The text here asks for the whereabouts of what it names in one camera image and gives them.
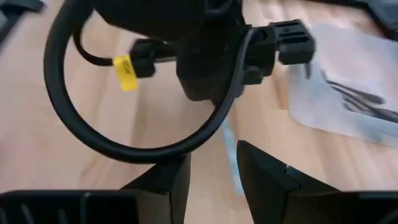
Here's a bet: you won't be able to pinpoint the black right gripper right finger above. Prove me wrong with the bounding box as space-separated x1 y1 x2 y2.
237 139 398 224

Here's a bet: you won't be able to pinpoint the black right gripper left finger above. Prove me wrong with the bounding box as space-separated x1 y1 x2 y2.
0 153 192 224

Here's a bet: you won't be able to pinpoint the black spoon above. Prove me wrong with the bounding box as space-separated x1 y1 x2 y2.
321 70 386 105
329 85 398 124
341 101 398 124

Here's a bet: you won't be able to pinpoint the frosted plastic bin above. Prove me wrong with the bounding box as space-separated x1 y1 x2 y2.
287 21 398 147

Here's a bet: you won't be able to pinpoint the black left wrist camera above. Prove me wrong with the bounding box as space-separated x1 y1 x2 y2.
176 30 247 103

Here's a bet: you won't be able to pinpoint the yellow-tagged black camera cable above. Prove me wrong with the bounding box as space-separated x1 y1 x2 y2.
73 27 177 92

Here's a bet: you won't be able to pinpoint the thick black gripper cable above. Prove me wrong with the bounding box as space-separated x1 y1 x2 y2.
43 0 256 165

